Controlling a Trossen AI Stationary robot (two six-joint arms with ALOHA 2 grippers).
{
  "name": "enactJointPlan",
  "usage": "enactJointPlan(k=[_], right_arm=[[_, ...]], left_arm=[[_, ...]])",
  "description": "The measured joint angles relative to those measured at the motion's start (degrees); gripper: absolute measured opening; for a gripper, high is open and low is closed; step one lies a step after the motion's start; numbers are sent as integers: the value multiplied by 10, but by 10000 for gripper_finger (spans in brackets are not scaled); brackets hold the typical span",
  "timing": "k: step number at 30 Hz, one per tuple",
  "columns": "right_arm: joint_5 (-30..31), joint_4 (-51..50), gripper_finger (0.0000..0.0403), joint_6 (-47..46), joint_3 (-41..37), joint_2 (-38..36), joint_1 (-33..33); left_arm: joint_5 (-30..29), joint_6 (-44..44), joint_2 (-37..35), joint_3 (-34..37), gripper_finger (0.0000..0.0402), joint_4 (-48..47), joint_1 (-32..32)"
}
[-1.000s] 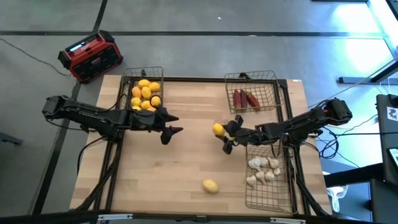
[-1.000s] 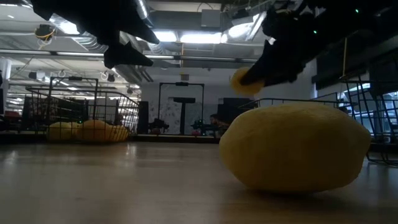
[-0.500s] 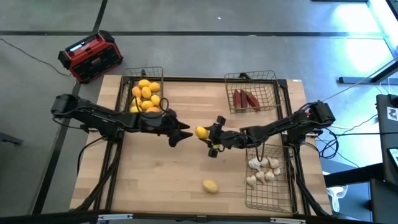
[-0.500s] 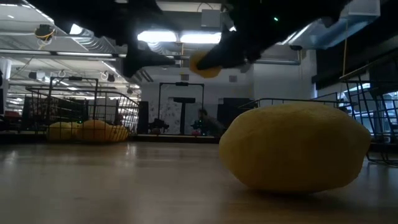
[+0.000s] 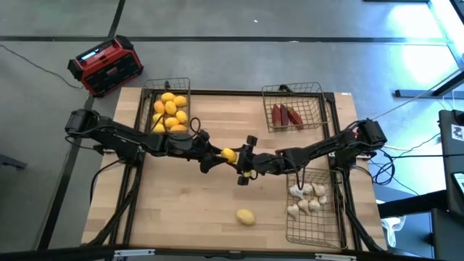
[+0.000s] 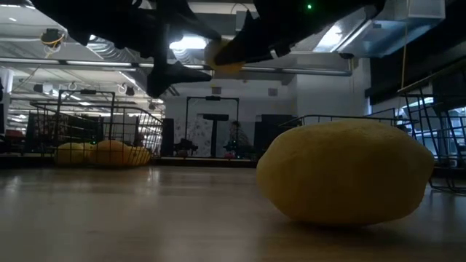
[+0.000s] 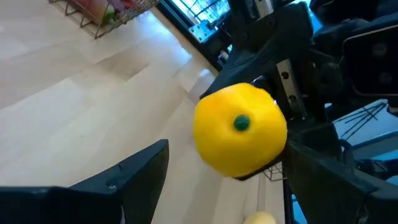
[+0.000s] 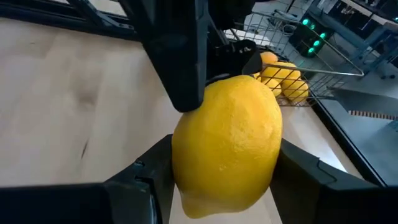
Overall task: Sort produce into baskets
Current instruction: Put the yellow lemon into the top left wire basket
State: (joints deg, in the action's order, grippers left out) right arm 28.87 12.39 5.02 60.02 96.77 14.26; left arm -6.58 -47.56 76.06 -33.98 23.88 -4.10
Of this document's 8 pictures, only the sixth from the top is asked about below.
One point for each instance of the black T-shaped stand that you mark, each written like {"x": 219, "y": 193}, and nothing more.
{"x": 215, "y": 117}

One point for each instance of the black ceiling camera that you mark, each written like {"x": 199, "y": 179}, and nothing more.
{"x": 346, "y": 55}

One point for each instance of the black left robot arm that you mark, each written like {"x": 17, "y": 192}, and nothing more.
{"x": 102, "y": 18}

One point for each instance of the black pillar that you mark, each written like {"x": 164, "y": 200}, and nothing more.
{"x": 167, "y": 138}

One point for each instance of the yellow lemon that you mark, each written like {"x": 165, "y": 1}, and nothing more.
{"x": 71, "y": 154}
{"x": 225, "y": 68}
{"x": 346, "y": 174}
{"x": 141, "y": 155}
{"x": 85, "y": 145}

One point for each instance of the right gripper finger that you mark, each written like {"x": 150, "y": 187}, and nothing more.
{"x": 251, "y": 54}
{"x": 249, "y": 31}

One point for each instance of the black background robot arm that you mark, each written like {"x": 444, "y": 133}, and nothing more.
{"x": 185, "y": 145}

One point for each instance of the bright ceiling light panel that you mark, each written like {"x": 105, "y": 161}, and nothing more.
{"x": 189, "y": 43}

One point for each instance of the grey ceiling junction box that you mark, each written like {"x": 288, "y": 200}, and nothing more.
{"x": 239, "y": 23}

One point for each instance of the orange mango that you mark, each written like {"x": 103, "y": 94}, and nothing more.
{"x": 109, "y": 153}

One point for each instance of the black cabinet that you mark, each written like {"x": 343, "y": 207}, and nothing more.
{"x": 269, "y": 127}

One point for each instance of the long horizontal ceiling pipe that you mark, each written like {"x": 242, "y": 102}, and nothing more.
{"x": 73, "y": 63}

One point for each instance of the round silver ventilation duct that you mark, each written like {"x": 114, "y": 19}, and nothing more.
{"x": 109, "y": 51}

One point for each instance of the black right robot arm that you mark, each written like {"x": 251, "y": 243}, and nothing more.
{"x": 346, "y": 9}

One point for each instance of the red background object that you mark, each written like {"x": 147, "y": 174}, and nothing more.
{"x": 14, "y": 134}

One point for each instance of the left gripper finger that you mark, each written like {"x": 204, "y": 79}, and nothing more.
{"x": 171, "y": 78}
{"x": 193, "y": 23}

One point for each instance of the black background rig frame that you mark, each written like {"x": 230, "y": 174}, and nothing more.
{"x": 213, "y": 98}

